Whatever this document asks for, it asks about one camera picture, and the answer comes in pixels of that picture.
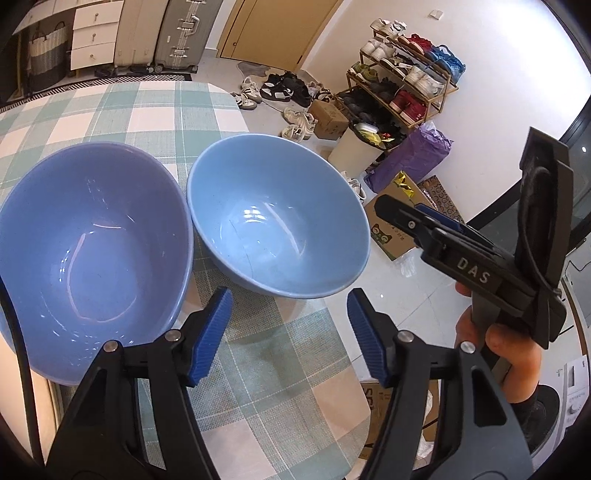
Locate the white washing machine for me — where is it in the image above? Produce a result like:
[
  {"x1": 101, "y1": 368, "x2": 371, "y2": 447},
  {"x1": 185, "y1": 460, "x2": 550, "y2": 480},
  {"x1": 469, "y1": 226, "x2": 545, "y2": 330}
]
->
[{"x1": 526, "y1": 357, "x2": 591, "y2": 460}]

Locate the printed cardboard box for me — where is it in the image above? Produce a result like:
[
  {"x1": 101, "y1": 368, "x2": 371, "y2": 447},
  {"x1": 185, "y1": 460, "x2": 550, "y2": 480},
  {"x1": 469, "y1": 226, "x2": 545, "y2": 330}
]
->
[{"x1": 364, "y1": 173, "x2": 465, "y2": 261}]

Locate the labelled cardboard box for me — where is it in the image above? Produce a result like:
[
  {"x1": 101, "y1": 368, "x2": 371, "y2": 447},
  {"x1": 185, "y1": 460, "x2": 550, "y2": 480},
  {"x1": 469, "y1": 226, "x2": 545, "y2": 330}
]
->
[{"x1": 359, "y1": 381, "x2": 439, "y2": 457}]

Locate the silver suitcase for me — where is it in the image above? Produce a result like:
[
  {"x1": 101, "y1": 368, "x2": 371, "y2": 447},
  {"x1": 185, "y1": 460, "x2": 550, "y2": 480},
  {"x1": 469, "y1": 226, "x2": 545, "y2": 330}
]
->
[{"x1": 154, "y1": 0, "x2": 225, "y2": 72}]

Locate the purple bag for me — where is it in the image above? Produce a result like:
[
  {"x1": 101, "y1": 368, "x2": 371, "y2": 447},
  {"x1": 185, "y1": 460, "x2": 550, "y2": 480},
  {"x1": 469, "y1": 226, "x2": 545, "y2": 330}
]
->
[{"x1": 365, "y1": 127, "x2": 454, "y2": 195}]

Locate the black cable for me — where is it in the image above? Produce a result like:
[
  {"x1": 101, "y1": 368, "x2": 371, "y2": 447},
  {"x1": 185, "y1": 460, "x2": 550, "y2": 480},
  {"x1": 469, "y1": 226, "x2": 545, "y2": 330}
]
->
[{"x1": 0, "y1": 277, "x2": 44, "y2": 467}]

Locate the single white sneaker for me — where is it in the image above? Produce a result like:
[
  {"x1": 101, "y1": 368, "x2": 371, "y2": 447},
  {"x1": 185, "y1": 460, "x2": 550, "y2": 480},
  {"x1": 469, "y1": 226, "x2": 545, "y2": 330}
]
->
[{"x1": 342, "y1": 171, "x2": 368, "y2": 201}]

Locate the person's right hand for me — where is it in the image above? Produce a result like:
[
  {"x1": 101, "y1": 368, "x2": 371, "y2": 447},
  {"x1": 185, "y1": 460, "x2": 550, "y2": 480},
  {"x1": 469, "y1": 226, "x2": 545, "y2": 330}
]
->
[{"x1": 454, "y1": 281, "x2": 542, "y2": 403}]

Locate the light blue bowl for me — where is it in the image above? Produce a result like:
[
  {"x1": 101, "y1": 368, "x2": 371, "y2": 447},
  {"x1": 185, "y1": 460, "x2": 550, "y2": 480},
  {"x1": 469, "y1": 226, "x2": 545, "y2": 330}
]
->
[{"x1": 187, "y1": 134, "x2": 371, "y2": 300}]

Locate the tan wooden door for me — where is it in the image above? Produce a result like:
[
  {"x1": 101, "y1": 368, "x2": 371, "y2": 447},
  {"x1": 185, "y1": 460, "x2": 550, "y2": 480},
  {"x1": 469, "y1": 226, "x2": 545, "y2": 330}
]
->
[{"x1": 217, "y1": 0, "x2": 345, "y2": 72}]

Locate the metal shoe rack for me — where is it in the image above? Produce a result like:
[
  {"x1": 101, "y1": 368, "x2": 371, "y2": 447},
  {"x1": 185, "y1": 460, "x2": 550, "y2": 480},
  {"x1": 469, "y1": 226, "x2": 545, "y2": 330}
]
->
[{"x1": 346, "y1": 23, "x2": 460, "y2": 131}]

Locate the scattered pile of shoes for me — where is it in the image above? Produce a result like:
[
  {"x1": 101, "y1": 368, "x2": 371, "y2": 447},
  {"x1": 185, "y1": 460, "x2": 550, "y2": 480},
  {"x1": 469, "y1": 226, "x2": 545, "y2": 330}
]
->
[{"x1": 231, "y1": 71, "x2": 333, "y2": 141}]

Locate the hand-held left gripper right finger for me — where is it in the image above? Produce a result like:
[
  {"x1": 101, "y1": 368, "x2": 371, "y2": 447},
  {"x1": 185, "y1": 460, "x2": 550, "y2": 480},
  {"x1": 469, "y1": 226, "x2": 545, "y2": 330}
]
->
[{"x1": 346, "y1": 288, "x2": 534, "y2": 480}]

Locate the grey white woven basket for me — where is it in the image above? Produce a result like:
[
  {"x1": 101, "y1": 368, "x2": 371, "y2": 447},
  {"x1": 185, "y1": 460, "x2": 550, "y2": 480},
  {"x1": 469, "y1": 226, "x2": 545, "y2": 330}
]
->
[{"x1": 25, "y1": 23, "x2": 70, "y2": 90}]

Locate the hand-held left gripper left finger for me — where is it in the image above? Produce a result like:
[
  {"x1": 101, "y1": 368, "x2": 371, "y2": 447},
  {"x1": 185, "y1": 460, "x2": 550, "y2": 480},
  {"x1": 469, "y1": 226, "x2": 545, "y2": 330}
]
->
[{"x1": 44, "y1": 286, "x2": 234, "y2": 480}]

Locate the white trash bin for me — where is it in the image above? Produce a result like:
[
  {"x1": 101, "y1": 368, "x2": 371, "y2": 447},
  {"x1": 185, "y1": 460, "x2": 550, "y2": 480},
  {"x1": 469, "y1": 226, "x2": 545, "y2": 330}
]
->
[{"x1": 328, "y1": 122, "x2": 407, "y2": 174}]

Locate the white drawer unit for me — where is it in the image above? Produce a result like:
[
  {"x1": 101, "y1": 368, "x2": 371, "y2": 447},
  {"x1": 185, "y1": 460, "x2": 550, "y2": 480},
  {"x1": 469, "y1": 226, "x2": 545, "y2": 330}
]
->
[{"x1": 70, "y1": 0, "x2": 125, "y2": 71}]

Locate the white suitcase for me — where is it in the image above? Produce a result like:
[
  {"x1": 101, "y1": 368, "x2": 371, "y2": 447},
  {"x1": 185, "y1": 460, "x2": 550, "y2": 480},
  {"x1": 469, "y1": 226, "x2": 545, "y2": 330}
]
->
[{"x1": 115, "y1": 0, "x2": 171, "y2": 65}]

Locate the brown cardboard box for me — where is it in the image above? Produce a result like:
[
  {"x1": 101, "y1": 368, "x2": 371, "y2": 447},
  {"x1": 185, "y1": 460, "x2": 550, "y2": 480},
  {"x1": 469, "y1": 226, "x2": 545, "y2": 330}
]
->
[{"x1": 308, "y1": 99, "x2": 349, "y2": 141}]

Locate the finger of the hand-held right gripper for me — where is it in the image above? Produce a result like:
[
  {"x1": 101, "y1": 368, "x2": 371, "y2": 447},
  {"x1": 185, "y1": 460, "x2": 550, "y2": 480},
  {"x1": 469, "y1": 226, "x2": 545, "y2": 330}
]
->
[
  {"x1": 416, "y1": 203, "x2": 495, "y2": 250},
  {"x1": 374, "y1": 194, "x2": 462, "y2": 247}
]

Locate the teal checked tablecloth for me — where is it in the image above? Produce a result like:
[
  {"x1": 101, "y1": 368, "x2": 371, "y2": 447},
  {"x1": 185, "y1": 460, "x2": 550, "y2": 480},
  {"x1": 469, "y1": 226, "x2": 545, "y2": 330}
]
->
[{"x1": 0, "y1": 78, "x2": 372, "y2": 480}]

